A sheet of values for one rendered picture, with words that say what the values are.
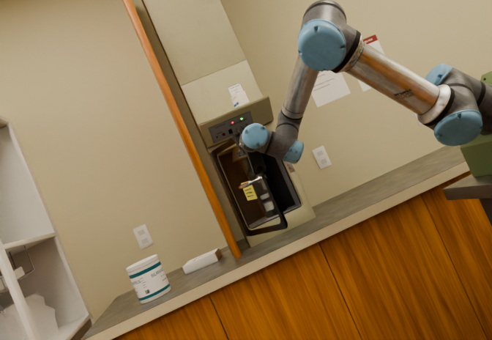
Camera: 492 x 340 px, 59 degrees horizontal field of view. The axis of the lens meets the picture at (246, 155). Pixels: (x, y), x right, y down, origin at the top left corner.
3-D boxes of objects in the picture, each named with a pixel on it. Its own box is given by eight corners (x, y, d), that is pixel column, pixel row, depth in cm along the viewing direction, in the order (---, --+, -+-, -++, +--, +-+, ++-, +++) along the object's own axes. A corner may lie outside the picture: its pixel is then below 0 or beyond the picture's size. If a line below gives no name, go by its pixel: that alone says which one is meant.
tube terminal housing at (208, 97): (244, 242, 214) (181, 99, 218) (303, 215, 219) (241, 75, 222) (250, 248, 190) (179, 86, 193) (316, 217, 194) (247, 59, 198)
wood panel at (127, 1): (228, 245, 228) (123, 3, 235) (233, 243, 229) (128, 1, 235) (235, 259, 180) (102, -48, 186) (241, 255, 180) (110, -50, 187)
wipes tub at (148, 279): (143, 299, 179) (128, 265, 180) (172, 285, 181) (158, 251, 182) (138, 307, 166) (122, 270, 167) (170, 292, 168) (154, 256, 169)
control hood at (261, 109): (206, 148, 192) (198, 127, 192) (273, 120, 196) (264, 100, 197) (207, 145, 180) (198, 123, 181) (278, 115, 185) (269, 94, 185)
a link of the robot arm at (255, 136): (266, 152, 131) (239, 142, 130) (261, 155, 142) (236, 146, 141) (274, 127, 132) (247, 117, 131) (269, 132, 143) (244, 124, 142)
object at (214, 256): (191, 268, 205) (187, 260, 205) (222, 255, 204) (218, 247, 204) (185, 275, 193) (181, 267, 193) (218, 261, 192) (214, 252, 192)
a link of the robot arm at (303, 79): (312, -20, 119) (271, 117, 153) (309, -3, 111) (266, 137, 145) (353, -8, 119) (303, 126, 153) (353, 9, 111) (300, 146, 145)
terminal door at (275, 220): (249, 236, 189) (211, 151, 191) (288, 228, 163) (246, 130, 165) (247, 237, 188) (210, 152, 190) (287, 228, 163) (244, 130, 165)
